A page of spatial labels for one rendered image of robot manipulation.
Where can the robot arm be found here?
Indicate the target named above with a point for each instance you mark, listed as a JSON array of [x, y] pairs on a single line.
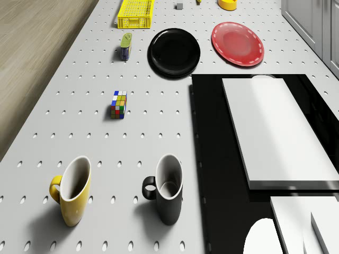
[[260, 238]]

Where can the red plate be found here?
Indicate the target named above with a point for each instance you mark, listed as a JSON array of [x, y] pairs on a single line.
[[237, 43]]

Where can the black stove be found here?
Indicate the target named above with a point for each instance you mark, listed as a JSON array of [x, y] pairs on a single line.
[[219, 158]]

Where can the white cabinet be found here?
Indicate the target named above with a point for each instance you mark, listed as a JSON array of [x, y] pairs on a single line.
[[315, 23]]

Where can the black mug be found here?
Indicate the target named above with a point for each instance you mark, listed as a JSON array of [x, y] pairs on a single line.
[[169, 209]]

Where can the black plate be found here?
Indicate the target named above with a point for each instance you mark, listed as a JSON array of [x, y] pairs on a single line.
[[173, 53]]

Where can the yellow basket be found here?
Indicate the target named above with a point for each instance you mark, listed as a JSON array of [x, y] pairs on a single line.
[[136, 16]]

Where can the puzzle cube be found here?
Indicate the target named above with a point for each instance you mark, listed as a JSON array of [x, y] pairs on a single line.
[[119, 105]]

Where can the flat-sided can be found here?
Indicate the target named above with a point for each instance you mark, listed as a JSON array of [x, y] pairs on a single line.
[[125, 49]]

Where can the yellow bowl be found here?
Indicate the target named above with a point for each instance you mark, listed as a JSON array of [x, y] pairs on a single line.
[[227, 4]]

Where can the grey cube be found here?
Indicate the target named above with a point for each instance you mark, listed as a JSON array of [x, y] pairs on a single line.
[[179, 6]]

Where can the yellow mug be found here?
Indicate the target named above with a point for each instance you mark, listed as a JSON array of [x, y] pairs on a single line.
[[75, 203]]

